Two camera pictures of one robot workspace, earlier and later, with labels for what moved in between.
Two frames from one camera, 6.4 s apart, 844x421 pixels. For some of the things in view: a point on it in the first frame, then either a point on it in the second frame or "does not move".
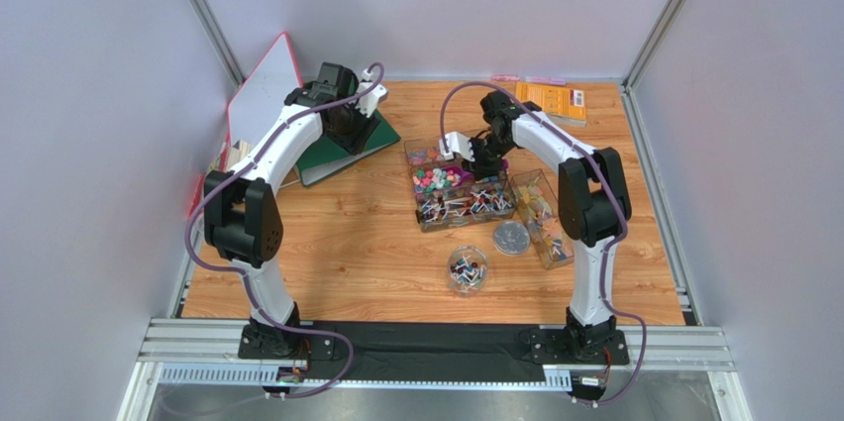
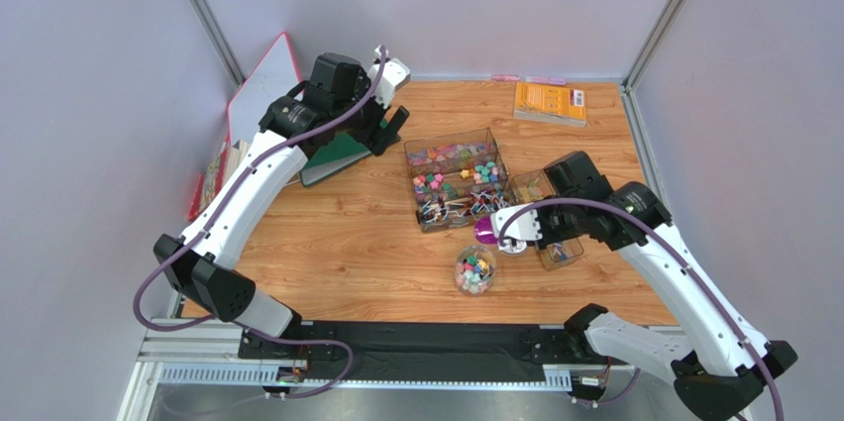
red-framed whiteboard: (261, 98) does not move
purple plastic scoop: (464, 175) -> (483, 230)
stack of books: (228, 156) does not move
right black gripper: (480, 157) -> (550, 231)
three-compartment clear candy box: (441, 203) does not move
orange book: (562, 105) does not move
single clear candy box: (540, 212) does not move
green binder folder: (329, 156) does not move
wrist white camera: (459, 145) -> (522, 227)
